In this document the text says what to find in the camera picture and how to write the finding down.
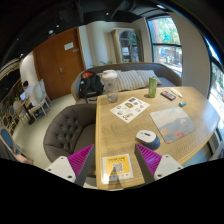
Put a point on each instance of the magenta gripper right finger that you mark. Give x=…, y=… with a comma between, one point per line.
x=153, y=165

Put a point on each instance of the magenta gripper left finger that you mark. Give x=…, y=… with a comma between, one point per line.
x=75, y=167

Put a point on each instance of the white and blue computer mouse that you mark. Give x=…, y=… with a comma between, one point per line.
x=148, y=139

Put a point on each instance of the pastel printed mouse pad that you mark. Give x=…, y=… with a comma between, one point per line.
x=173, y=124

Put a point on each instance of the yellow QR code sticker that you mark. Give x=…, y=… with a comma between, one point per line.
x=116, y=168

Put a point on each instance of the grey tufted armchair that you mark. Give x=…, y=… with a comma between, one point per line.
x=70, y=131

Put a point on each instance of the white sticker sheet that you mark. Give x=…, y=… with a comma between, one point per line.
x=129, y=109

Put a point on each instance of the small teal eraser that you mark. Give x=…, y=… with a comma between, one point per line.
x=182, y=104

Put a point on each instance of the black rectangular case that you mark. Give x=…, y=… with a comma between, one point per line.
x=168, y=95

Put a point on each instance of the white pen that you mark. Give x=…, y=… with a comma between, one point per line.
x=176, y=92

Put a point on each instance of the white wooden chair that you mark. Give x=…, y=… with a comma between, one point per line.
x=39, y=97

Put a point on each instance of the blue round-back chair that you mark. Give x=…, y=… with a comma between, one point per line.
x=7, y=138

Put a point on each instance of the black backpack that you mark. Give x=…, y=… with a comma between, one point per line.
x=90, y=85

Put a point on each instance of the green tumbler cup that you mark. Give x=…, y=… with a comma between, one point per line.
x=152, y=87

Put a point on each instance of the seated person in white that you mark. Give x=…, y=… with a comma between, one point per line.
x=29, y=93

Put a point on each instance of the striped cushion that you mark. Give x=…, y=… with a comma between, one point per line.
x=129, y=80

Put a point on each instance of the grey curved sofa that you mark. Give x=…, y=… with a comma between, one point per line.
x=164, y=75

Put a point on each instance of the orange wooden door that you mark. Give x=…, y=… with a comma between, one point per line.
x=58, y=61

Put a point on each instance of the arched glass cabinet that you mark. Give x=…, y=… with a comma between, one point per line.
x=127, y=45

